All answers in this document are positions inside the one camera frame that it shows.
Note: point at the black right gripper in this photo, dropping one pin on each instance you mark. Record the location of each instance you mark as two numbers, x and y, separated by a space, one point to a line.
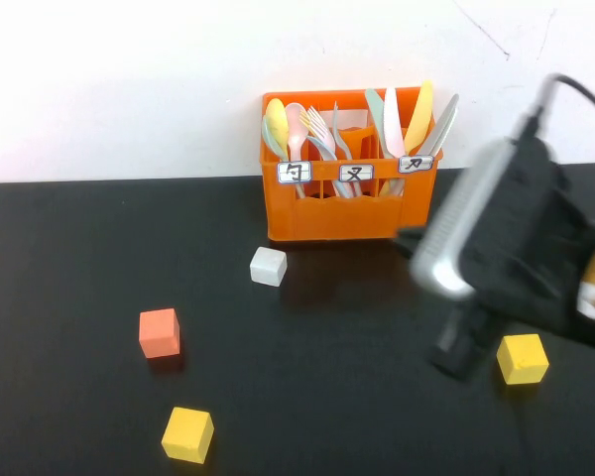
525 238

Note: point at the yellow foam cube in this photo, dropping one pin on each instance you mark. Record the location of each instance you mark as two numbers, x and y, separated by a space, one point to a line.
521 359
186 436

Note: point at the grey plastic knife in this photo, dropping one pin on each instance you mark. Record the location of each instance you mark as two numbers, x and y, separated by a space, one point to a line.
441 120

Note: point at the light green plastic spoon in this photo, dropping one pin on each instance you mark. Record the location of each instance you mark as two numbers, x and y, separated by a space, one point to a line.
269 139

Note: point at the orange plastic cutlery crate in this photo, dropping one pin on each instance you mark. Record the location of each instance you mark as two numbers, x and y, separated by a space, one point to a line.
347 218

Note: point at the paper label knife character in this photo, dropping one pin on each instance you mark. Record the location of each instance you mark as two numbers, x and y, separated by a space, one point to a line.
416 164

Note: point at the paper label fork character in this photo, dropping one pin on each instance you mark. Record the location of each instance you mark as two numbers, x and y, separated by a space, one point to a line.
356 173

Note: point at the white plastic knife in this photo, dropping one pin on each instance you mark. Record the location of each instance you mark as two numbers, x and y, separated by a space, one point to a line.
446 132

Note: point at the pale pink plastic knife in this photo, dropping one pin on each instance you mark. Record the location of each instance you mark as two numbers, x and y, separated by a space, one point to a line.
392 129

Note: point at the white foam cube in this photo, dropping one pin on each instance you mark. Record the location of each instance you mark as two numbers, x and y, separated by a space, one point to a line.
268 268

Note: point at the yellow plastic knife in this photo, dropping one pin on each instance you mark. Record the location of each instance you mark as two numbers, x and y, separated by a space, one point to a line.
419 119

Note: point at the grey plastic fork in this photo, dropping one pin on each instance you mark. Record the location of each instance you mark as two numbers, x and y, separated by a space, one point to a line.
338 139

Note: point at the light blue plastic fork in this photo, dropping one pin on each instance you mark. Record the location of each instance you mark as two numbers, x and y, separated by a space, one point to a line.
322 149

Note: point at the paper label spoon character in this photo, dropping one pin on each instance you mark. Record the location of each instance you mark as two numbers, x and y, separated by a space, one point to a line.
294 172

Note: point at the white plastic fork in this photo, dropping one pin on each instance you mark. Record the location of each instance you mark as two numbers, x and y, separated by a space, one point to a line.
323 133

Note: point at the light green plastic knife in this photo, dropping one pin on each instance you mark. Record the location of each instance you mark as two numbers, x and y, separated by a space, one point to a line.
373 104

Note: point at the yellow plastic fork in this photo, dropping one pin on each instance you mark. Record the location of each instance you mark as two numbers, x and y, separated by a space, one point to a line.
308 121

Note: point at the pink plastic spoon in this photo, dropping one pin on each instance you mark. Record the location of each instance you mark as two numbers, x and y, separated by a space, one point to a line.
296 124

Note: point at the yellow plastic spoon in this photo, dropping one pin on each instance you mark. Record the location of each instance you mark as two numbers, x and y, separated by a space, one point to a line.
277 119

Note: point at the orange foam cube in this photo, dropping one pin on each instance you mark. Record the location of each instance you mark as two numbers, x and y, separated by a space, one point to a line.
159 334

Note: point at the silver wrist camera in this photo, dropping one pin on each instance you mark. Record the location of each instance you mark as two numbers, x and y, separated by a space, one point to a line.
451 223

